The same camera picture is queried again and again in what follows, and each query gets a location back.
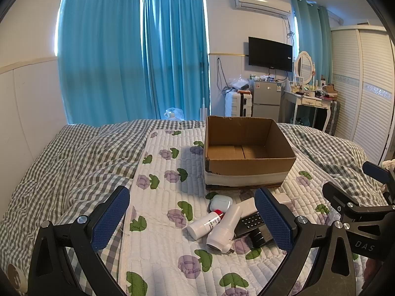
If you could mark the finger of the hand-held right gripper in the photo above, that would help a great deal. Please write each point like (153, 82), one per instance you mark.
(338, 195)
(378, 171)

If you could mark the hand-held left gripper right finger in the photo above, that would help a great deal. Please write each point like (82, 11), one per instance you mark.
(273, 219)

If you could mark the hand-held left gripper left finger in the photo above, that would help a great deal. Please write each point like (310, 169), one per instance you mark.
(110, 219)

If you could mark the black keypad device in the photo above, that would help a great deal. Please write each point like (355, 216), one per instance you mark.
(251, 223)

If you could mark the white rectangular box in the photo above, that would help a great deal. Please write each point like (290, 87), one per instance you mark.
(248, 206)

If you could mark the white cylindrical container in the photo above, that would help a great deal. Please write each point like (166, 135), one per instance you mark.
(224, 228)

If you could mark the white earbuds case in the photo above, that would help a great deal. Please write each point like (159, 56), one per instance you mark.
(220, 203)

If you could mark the brown cardboard box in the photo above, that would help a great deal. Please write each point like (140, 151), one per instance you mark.
(247, 160)

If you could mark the white plastic bottle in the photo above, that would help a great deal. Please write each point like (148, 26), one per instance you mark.
(202, 226)

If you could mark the floral quilted mat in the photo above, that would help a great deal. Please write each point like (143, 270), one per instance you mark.
(166, 209)

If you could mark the grey checked blanket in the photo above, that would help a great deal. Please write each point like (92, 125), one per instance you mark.
(77, 172)

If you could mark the grey suitcase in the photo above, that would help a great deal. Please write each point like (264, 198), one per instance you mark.
(334, 117)

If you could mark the white louvred wardrobe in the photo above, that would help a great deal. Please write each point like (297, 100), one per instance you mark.
(361, 86)

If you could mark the white dressing table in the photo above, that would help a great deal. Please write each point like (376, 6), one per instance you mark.
(304, 100)

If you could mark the grey mini fridge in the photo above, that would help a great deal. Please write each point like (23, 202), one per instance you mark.
(266, 100)

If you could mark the white suitcase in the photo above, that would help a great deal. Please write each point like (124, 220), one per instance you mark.
(238, 104)

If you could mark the clear plastic bag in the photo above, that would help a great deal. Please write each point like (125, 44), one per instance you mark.
(174, 113)

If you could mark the oval white vanity mirror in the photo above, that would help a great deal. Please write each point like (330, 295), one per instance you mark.
(303, 67)

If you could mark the plastic bag on suitcase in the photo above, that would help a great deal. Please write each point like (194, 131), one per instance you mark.
(239, 83)

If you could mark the white mop pole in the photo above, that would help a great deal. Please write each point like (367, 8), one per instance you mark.
(203, 92)

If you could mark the narrow teal curtain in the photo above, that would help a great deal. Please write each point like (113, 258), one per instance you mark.
(308, 34)

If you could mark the wide teal curtain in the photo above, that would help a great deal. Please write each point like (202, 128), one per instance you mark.
(98, 55)

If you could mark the teal corner curtain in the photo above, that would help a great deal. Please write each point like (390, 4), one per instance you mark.
(174, 52)

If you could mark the white air conditioner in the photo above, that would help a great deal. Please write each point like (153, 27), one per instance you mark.
(262, 3)

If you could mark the black wall television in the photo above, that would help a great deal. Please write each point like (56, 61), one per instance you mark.
(270, 54)

